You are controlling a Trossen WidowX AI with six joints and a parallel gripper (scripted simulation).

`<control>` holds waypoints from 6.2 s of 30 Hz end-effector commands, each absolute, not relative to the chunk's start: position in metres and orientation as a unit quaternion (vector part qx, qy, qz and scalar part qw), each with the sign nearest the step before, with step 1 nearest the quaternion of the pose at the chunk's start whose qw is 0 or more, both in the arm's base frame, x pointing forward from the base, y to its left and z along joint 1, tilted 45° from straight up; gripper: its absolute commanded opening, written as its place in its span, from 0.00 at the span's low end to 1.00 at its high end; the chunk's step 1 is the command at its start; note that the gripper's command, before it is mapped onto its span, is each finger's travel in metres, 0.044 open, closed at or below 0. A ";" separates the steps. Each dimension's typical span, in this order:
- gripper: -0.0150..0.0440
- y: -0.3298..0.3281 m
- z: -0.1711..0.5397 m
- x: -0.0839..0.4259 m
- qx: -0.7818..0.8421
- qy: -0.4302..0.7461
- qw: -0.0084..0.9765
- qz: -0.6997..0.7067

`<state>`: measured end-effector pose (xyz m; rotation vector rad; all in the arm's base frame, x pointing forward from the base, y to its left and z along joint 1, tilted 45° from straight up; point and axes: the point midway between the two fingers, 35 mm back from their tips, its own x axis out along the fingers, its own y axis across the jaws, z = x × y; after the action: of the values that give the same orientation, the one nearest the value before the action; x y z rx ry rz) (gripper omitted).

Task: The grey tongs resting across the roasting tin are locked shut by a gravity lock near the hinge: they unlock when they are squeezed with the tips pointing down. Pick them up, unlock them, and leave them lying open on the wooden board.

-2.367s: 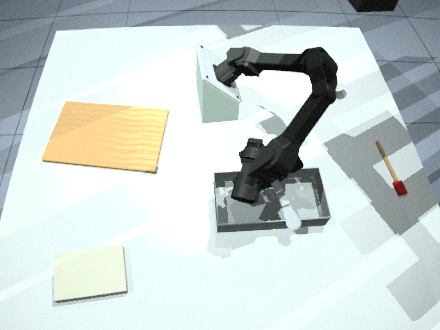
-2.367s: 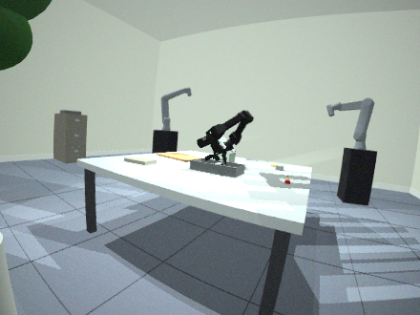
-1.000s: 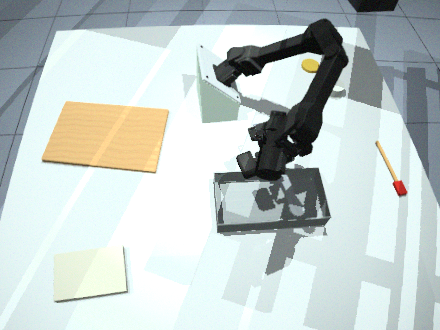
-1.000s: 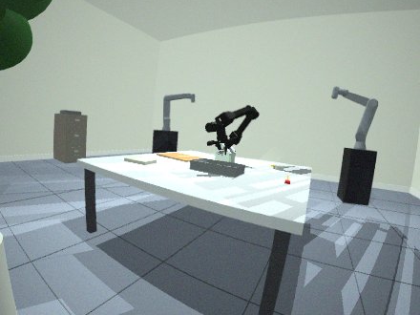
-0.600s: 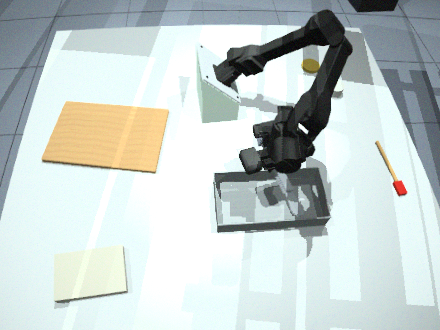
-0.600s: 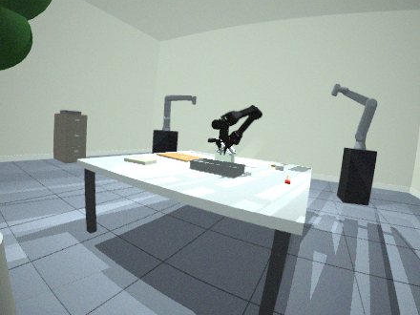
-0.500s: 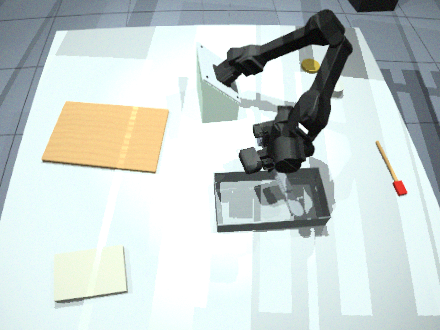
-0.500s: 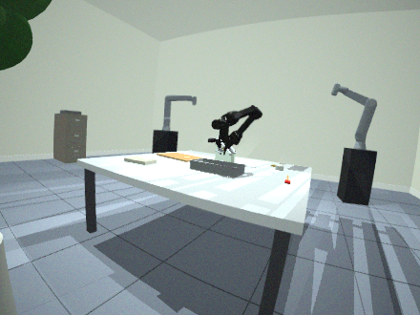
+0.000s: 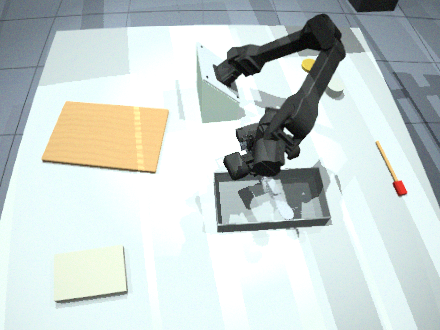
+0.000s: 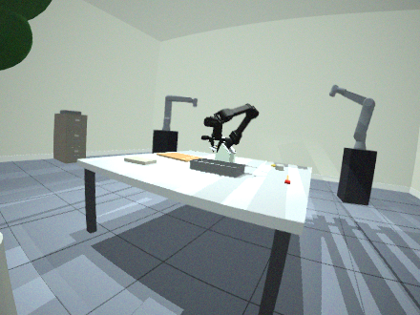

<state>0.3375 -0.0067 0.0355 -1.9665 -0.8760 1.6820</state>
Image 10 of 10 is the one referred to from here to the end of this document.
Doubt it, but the light wooden board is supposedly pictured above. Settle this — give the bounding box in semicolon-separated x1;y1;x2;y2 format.
157;153;205;162

